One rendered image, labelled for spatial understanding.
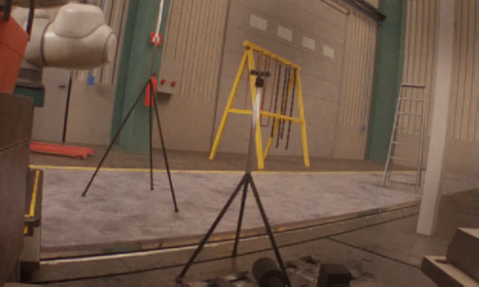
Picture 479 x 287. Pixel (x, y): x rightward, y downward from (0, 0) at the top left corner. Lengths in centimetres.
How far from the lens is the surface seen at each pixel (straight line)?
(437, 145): 310
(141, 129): 655
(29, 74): 127
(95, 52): 118
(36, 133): 705
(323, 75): 1182
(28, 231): 120
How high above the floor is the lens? 67
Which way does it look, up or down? 1 degrees down
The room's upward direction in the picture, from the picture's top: 7 degrees clockwise
